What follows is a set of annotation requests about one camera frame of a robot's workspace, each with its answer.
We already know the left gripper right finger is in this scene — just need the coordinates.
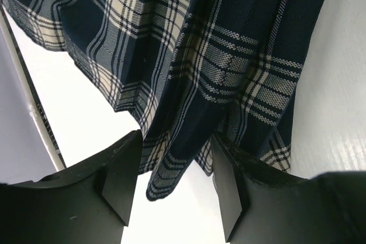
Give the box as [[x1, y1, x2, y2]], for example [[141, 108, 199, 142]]
[[212, 133, 365, 243]]

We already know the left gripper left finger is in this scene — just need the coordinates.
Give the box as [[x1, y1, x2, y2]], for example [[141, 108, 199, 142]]
[[1, 130, 142, 243]]

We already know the navy plaid skirt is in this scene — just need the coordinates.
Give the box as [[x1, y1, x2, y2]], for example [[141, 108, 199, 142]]
[[1, 0, 324, 201]]

